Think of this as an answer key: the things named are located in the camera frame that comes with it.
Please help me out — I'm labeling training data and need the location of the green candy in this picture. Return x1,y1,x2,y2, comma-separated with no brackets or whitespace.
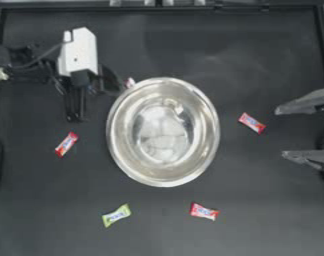
101,203,133,229

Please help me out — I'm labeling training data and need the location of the steel bowl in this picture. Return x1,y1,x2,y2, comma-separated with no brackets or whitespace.
105,76,223,188

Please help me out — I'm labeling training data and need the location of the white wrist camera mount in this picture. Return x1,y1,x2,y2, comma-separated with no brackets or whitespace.
57,26,101,88

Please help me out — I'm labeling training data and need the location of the black metal frame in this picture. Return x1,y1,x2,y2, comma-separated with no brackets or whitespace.
0,0,324,88

